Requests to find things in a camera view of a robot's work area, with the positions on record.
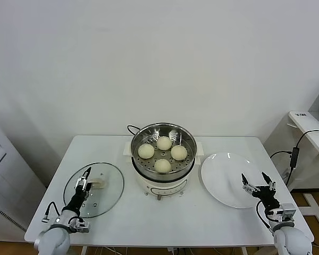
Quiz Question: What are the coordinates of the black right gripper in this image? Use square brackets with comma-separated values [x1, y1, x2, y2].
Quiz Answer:
[240, 171, 280, 210]

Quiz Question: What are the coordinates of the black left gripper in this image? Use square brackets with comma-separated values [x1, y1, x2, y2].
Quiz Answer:
[70, 166, 95, 208]

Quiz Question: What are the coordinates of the glass lid with cream handle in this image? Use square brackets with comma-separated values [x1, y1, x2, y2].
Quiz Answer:
[63, 161, 125, 218]

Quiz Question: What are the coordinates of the cream steamed baozi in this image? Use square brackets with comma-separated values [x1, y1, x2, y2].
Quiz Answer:
[156, 135, 173, 151]
[154, 158, 172, 174]
[170, 144, 188, 162]
[137, 143, 155, 159]

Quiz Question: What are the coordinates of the stainless steel steamer basket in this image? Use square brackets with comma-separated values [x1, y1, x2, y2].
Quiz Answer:
[130, 122, 197, 176]

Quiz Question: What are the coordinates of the white round plate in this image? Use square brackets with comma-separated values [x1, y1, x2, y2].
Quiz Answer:
[200, 151, 266, 209]

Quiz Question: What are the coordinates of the grey usb hub adapter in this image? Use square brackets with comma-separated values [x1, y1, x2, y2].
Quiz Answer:
[289, 147, 300, 168]

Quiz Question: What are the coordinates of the cream electric cooker base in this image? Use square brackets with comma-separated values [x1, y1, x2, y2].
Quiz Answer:
[122, 140, 205, 201]

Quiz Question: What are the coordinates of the white cabinet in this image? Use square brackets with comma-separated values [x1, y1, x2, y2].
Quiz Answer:
[0, 116, 47, 234]

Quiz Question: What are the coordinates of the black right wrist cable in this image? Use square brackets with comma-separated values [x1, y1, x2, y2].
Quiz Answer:
[256, 200, 272, 231]

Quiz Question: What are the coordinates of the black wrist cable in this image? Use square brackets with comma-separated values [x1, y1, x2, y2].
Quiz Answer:
[256, 200, 272, 231]
[41, 201, 63, 223]

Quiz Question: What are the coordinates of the black hub hanging cable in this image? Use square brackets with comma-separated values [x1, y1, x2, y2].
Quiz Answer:
[285, 166, 295, 188]

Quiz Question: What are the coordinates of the black hub side cable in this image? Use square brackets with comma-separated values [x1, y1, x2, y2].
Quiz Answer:
[270, 150, 292, 159]

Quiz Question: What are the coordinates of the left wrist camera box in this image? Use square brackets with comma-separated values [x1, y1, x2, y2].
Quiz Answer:
[73, 222, 91, 234]

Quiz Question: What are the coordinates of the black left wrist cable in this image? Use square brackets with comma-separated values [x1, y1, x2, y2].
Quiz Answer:
[41, 201, 63, 223]

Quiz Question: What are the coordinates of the black hub cable to desk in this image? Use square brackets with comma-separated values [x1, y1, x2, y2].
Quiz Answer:
[295, 129, 319, 148]

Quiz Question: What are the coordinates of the black cooker power cord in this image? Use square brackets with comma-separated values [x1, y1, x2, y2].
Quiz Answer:
[127, 124, 142, 137]

